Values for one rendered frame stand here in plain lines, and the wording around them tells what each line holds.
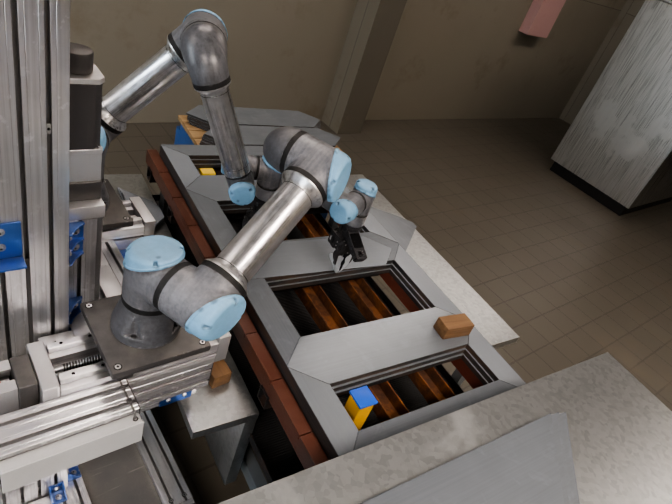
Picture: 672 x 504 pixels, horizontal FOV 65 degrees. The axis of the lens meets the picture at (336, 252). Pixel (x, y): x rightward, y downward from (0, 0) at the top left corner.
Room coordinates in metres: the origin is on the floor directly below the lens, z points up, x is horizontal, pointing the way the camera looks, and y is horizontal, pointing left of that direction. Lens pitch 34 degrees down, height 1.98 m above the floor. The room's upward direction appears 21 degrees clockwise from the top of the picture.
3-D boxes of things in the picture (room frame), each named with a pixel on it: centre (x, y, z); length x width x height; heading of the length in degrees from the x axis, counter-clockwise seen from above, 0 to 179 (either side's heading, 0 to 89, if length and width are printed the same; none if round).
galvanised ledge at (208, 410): (1.38, 0.56, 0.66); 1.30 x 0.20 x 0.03; 43
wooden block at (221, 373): (1.05, 0.22, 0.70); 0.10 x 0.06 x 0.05; 51
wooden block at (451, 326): (1.42, -0.46, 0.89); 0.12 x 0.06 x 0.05; 128
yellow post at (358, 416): (0.99, -0.21, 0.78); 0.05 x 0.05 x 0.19; 43
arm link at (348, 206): (1.43, 0.03, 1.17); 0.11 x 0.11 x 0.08; 72
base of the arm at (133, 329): (0.82, 0.35, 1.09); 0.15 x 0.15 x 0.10
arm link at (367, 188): (1.51, -0.02, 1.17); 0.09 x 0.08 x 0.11; 162
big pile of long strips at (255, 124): (2.50, 0.55, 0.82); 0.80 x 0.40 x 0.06; 133
